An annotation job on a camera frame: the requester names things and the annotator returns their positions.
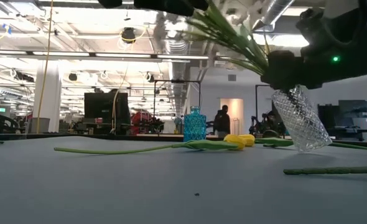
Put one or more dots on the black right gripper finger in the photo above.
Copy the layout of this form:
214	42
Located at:
284	71

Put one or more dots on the white flower bunch green stems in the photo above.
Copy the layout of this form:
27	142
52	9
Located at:
242	43

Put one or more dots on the clear cut-glass vase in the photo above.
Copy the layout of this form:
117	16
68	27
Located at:
301	121

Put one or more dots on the yellow artificial tulip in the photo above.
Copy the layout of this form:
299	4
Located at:
249	139
235	141

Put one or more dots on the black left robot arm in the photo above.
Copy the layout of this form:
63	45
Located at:
110	3

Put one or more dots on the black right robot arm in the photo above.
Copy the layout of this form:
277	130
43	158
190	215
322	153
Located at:
314	31

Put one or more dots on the background black robot arm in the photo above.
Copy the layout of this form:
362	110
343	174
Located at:
269	123

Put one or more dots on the blue glass vase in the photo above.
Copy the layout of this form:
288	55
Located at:
195	126

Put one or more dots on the background desk with monitors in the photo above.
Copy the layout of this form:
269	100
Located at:
354	107

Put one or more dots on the long ceiling light bar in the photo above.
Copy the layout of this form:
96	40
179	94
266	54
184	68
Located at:
124	55

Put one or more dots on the person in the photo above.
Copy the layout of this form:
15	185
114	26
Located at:
222	121

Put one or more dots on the red equipment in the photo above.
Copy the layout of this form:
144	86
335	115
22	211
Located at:
140	119

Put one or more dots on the black computer monitor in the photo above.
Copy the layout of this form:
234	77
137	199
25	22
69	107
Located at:
105	105

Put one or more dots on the white building column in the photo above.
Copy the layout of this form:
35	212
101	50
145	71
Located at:
49	93

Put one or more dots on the green exit sign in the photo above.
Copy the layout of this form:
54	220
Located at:
2	109

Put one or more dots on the silver ventilation duct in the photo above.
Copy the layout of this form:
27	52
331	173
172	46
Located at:
178	68

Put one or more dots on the black aluminium table frame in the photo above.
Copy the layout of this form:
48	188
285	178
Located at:
62	136

